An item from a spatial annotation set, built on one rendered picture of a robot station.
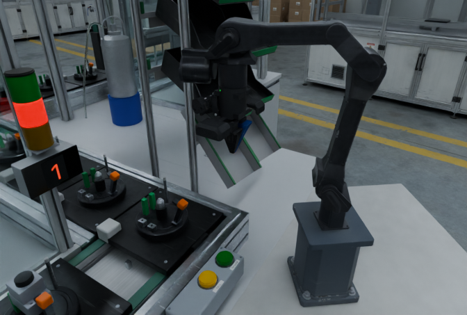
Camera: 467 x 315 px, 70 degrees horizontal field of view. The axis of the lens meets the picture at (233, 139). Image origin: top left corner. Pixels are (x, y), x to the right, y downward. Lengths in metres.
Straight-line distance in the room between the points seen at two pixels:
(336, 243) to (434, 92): 4.04
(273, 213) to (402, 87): 3.81
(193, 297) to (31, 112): 0.50
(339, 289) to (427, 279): 0.26
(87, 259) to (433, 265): 0.92
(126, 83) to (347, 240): 1.30
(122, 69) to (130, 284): 1.09
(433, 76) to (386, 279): 3.83
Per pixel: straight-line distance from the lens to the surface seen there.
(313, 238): 0.78
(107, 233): 0.93
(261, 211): 1.15
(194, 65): 0.66
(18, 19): 9.89
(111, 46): 1.70
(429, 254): 1.15
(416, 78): 4.70
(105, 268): 0.95
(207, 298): 0.79
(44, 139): 0.76
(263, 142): 1.21
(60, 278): 0.89
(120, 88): 1.74
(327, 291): 0.90
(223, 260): 0.84
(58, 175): 0.80
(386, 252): 1.10
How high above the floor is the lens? 1.58
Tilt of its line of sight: 27 degrees down
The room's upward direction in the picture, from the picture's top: straight up
